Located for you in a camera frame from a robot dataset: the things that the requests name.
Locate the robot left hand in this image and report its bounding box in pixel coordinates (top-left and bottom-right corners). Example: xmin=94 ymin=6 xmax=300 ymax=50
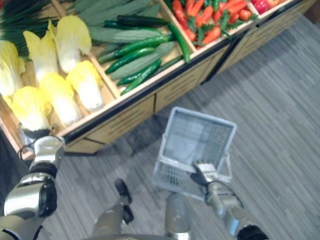
xmin=18 ymin=122 xmax=55 ymax=146

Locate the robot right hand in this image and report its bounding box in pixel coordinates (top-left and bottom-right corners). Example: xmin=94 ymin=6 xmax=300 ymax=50
xmin=190 ymin=159 xmax=218 ymax=187

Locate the yellow napa cabbage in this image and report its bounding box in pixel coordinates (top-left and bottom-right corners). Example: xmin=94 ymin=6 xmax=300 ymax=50
xmin=9 ymin=85 xmax=53 ymax=132
xmin=65 ymin=60 xmax=105 ymax=113
xmin=54 ymin=14 xmax=93 ymax=74
xmin=0 ymin=40 xmax=26 ymax=99
xmin=22 ymin=19 xmax=59 ymax=83
xmin=39 ymin=72 xmax=84 ymax=127

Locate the white plastic shopping basket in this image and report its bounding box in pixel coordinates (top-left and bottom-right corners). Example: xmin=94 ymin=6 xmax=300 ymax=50
xmin=151 ymin=106 xmax=238 ymax=202

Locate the wooden vegetable display stand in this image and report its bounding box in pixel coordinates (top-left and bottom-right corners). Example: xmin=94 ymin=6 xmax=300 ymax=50
xmin=0 ymin=0 xmax=259 ymax=161

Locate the robot right leg silver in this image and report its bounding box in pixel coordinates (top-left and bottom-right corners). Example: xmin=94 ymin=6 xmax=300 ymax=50
xmin=164 ymin=191 xmax=193 ymax=240

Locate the robot left foot dark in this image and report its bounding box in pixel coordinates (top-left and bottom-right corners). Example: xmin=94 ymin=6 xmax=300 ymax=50
xmin=114 ymin=178 xmax=133 ymax=204

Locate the short green cucumber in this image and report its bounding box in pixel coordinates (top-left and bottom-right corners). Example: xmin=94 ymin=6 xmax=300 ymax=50
xmin=116 ymin=72 xmax=151 ymax=87

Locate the bright green cucumber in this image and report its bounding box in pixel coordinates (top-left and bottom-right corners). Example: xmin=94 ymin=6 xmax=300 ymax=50
xmin=104 ymin=46 xmax=156 ymax=75
xmin=113 ymin=33 xmax=175 ymax=59
xmin=120 ymin=58 xmax=163 ymax=97

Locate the green onion bunch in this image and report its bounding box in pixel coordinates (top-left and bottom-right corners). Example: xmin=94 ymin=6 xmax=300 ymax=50
xmin=0 ymin=0 xmax=61 ymax=58

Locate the textured green loofah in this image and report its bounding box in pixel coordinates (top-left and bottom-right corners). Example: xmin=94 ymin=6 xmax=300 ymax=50
xmin=77 ymin=2 xmax=161 ymax=27
xmin=109 ymin=41 xmax=176 ymax=81
xmin=66 ymin=0 xmax=154 ymax=16
xmin=87 ymin=25 xmax=164 ymax=44

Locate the orange carrot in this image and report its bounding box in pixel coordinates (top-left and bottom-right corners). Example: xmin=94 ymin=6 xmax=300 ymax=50
xmin=183 ymin=27 xmax=198 ymax=43
xmin=195 ymin=5 xmax=214 ymax=29
xmin=225 ymin=0 xmax=245 ymax=16
xmin=171 ymin=0 xmax=189 ymax=29
xmin=201 ymin=25 xmax=222 ymax=46
xmin=238 ymin=9 xmax=253 ymax=22
xmin=185 ymin=0 xmax=205 ymax=18

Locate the dark green cucumber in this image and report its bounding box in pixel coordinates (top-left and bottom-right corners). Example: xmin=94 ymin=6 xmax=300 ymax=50
xmin=116 ymin=14 xmax=169 ymax=28

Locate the wooden fruit display stand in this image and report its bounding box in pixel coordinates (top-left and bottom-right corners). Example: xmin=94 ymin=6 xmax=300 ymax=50
xmin=206 ymin=0 xmax=318 ymax=84

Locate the red bell pepper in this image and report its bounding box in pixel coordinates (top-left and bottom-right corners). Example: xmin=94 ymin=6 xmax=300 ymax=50
xmin=252 ymin=0 xmax=273 ymax=15

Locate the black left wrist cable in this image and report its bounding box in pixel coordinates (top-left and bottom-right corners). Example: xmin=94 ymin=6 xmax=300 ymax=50
xmin=16 ymin=143 xmax=37 ymax=161

